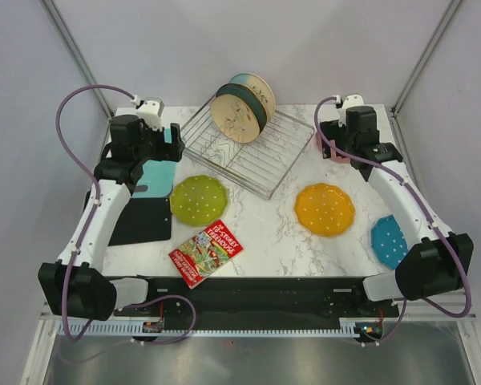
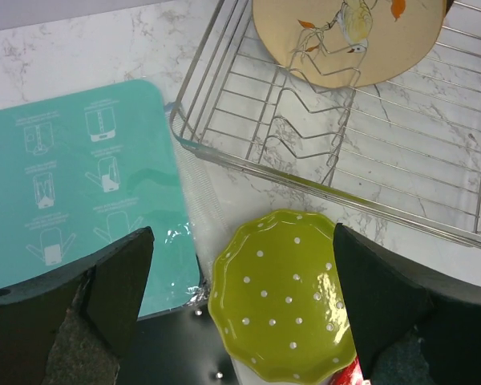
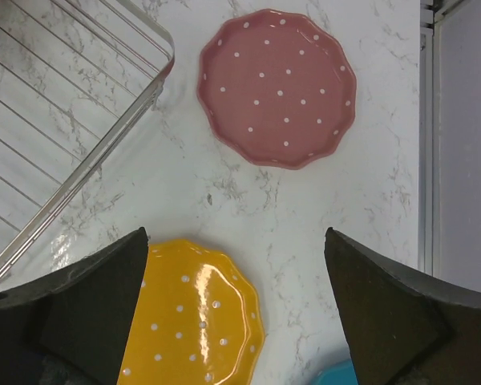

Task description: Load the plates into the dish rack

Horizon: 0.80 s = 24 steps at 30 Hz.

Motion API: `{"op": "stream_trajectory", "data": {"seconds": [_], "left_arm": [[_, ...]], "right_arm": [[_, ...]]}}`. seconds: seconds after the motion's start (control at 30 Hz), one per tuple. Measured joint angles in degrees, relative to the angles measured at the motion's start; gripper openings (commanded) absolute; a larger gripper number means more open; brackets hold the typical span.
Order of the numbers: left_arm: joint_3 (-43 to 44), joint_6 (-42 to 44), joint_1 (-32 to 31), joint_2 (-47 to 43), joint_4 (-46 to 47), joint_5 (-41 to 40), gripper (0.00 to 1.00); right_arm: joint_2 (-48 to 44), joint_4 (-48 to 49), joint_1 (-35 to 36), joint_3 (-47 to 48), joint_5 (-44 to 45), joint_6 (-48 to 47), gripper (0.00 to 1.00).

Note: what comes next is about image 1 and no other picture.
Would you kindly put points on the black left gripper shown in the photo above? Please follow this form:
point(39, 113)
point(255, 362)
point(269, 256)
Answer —
point(168, 151)

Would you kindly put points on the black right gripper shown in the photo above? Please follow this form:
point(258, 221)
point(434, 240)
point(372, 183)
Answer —
point(332, 131)

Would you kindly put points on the pink polka dot plate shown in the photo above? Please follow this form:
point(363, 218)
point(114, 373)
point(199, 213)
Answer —
point(338, 158)

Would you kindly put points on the green polka dot plate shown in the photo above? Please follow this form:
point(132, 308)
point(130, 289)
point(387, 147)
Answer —
point(198, 200)

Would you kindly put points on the wire dish rack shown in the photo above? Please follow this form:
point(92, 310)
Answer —
point(259, 166)

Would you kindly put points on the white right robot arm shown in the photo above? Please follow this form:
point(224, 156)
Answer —
point(437, 259)

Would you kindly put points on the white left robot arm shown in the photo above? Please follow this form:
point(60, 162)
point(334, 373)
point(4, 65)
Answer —
point(74, 285)

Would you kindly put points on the teal cutting board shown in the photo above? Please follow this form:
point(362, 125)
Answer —
point(158, 171)

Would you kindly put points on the orange polka dot plate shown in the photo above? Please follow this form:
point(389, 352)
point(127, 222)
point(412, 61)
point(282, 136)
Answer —
point(324, 209)

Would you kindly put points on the beige illustrated plate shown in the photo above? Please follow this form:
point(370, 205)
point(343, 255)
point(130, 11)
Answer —
point(235, 118)

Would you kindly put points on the black mat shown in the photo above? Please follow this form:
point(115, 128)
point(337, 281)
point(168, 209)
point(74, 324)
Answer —
point(143, 220)

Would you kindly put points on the dark teal plate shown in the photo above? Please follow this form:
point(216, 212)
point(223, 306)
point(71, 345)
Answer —
point(249, 98)

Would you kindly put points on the cream and blue plate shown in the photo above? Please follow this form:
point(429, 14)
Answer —
point(260, 88)

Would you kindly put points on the red children's book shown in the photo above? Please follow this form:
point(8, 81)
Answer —
point(205, 253)

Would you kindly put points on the blue polka dot plate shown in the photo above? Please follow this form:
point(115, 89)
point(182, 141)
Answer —
point(387, 242)

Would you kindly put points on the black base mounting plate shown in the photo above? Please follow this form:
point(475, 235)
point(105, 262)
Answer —
point(265, 303)

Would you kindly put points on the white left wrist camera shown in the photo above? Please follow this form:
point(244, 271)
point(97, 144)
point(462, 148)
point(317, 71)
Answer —
point(150, 111)

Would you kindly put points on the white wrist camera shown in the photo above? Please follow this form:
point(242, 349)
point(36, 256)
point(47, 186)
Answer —
point(150, 111)
point(348, 101)

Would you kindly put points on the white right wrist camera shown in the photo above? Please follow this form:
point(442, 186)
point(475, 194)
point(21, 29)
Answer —
point(348, 101)

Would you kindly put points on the white slotted cable duct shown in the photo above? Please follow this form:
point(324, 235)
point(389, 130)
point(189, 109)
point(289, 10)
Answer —
point(141, 328)

